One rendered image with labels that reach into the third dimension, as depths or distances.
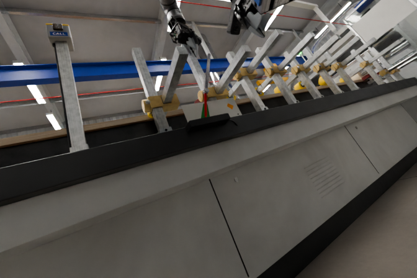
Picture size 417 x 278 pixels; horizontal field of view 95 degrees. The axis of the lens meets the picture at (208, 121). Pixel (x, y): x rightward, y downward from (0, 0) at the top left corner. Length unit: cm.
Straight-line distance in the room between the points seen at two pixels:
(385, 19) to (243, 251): 285
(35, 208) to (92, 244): 25
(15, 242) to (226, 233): 66
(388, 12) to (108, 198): 312
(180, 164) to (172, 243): 31
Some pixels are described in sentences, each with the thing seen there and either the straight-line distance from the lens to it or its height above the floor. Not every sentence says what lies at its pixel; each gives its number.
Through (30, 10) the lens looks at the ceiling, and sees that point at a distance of 559.
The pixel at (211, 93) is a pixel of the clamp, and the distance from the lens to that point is 85.
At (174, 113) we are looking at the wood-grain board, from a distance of 99.
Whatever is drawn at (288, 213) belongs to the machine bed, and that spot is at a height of 23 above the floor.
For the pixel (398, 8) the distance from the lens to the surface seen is 313.
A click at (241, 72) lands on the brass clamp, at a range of 104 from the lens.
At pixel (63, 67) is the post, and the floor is 102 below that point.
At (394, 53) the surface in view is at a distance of 308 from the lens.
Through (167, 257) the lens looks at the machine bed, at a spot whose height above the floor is 32.
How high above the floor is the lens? 45
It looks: 20 degrees up
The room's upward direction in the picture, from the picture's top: 24 degrees counter-clockwise
